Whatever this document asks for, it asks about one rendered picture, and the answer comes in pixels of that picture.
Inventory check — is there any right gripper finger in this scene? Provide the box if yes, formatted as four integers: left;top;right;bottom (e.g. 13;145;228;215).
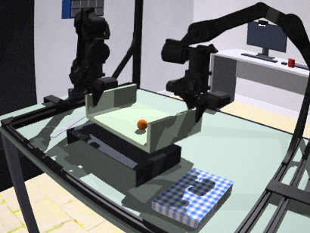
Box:
88;86;104;106
82;83;93;94

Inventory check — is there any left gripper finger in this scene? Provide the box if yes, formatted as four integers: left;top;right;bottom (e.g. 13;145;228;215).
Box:
180;95;199;110
194;100;209;123

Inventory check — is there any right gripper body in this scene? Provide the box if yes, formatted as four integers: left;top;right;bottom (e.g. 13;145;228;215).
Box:
82;58;118;91

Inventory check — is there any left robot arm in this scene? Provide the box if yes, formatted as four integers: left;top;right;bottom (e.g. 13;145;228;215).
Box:
161;2;310;99

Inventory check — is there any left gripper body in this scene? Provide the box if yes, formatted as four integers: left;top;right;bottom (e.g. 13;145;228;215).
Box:
166;66;231;108

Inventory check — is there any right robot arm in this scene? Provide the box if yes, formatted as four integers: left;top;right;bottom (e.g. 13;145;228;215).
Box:
69;7;110;93

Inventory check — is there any orange ball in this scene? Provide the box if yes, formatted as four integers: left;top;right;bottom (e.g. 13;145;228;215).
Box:
137;120;147;130

